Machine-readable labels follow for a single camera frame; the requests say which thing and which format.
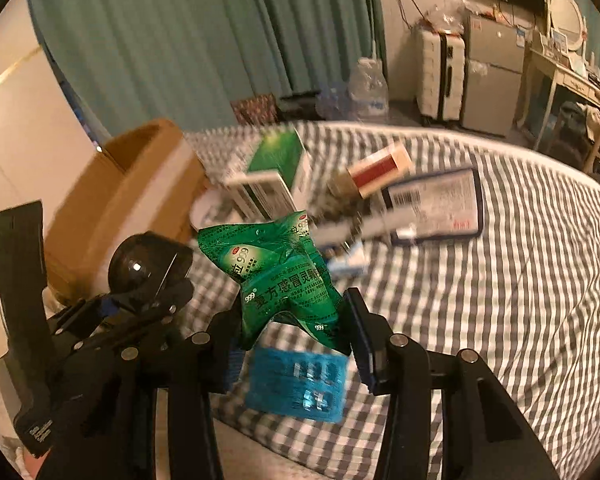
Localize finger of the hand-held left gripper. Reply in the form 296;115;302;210
50;280;196;353
75;316;186;378

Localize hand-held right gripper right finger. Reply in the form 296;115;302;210
344;287;548;480

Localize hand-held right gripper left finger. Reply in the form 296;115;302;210
152;304;250;480

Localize green medicine sachet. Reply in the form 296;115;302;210
197;210;352;357

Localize small blue and white box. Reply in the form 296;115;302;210
324;242;369;279

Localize blue plastic packet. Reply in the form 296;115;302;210
244;344;350;424

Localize brown cardboard box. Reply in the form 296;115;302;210
44;119;208;307

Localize white round container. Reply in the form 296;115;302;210
189;187;243;233

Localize grey checkered bed sheet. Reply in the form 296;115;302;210
175;120;600;480

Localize dark-edged flat labelled packet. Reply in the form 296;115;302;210
365;167;484;247

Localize green and white medicine box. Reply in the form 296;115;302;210
224;130;312;222

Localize red and white box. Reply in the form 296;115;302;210
346;142;414;199

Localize patterned gift bag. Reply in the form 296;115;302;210
230;92;279;127

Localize clear water bottle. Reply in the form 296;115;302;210
349;57;390;117

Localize green curtain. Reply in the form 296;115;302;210
25;0;388;138

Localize white suitcase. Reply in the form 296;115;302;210
414;25;469;127

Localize silver mini fridge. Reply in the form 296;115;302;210
461;12;527;138

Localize dark cloth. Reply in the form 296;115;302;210
557;100;600;161

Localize cream dressing table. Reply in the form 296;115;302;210
516;34;600;173

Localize clear plastic bags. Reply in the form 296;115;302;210
422;1;468;33

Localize white oval mirror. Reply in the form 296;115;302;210
549;0;587;55

